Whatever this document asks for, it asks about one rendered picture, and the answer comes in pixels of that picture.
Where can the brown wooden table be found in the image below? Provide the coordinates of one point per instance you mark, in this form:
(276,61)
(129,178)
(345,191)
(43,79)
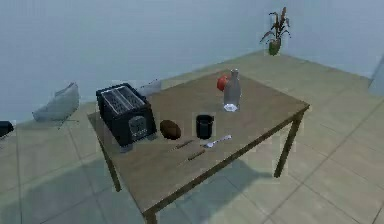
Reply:
(253,113)

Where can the brown potato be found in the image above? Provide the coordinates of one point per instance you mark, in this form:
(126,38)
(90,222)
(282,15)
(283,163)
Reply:
(170,129)

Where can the black mug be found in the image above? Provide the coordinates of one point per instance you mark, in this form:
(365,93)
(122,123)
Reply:
(204,126)

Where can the black toaster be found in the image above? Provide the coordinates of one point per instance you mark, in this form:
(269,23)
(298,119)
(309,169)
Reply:
(125,115)

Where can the silver spoon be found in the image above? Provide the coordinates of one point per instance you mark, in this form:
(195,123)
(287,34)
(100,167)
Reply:
(217,141)

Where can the green potted house plant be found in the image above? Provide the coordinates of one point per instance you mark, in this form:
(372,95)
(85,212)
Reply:
(276,33)

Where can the black round object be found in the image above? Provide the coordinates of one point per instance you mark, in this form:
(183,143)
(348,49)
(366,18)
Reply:
(5,128)

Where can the red apple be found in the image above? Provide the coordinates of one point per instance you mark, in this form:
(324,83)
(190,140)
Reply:
(221,83)

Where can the grey chair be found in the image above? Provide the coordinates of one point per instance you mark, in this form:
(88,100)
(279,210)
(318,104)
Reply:
(60,105)

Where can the clear glass bottle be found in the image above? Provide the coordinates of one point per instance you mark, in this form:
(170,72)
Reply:
(232,91)

